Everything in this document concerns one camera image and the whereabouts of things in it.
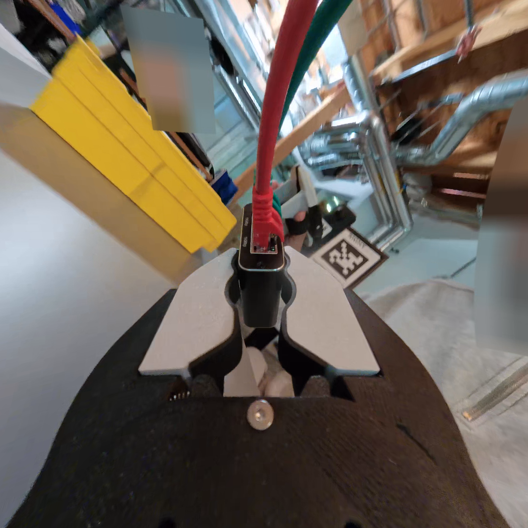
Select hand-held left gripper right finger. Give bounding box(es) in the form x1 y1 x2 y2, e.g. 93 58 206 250
280 246 381 385

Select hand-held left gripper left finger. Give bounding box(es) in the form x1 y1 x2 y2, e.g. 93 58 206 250
138 247 243 377

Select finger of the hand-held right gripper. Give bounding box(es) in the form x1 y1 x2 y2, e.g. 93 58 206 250
273 178 310 215

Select black ethernet splitter box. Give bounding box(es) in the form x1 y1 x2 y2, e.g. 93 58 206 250
237 203 289 328

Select red ethernet cable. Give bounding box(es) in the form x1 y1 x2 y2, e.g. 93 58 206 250
252 0 321 254

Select green ethernet cable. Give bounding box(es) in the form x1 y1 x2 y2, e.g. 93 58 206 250
270 0 356 217

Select yellow plastic bin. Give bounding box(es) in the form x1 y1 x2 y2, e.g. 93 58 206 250
30 35 238 253

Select person's right hand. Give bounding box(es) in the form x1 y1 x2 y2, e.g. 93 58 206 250
285 210 310 247

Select framed marker sign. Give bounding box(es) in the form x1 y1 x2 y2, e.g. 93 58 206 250
309 226 389 289

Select wooden beam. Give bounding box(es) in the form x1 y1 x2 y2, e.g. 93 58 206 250
231 84 351 203

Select person's grey sweatshirt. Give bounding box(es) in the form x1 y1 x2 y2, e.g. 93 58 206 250
357 278 528 528

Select silver ventilation ducts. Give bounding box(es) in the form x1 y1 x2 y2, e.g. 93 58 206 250
305 54 528 252

